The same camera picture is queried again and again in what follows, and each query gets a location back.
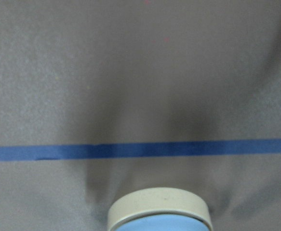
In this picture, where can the blue and cream bell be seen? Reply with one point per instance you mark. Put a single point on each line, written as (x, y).
(159, 209)

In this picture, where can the blue tape strip crosswise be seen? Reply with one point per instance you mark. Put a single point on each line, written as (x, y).
(137, 150)

